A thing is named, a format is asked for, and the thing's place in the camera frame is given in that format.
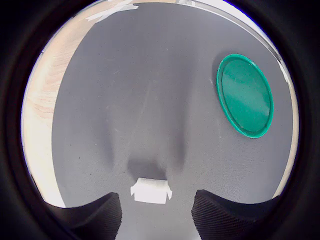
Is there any small white plastic terminal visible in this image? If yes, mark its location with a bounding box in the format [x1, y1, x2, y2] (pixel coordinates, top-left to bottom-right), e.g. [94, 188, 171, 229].
[130, 177, 173, 205]

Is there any round green lid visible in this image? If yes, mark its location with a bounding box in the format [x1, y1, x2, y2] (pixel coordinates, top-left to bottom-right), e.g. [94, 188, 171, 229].
[216, 53, 275, 139]

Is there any dark grey mat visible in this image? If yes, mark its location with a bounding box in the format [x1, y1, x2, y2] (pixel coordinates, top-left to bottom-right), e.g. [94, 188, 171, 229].
[51, 1, 294, 240]

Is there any white tape strip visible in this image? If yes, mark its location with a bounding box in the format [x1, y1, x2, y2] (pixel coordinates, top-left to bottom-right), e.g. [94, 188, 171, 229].
[86, 9, 115, 22]
[107, 0, 140, 12]

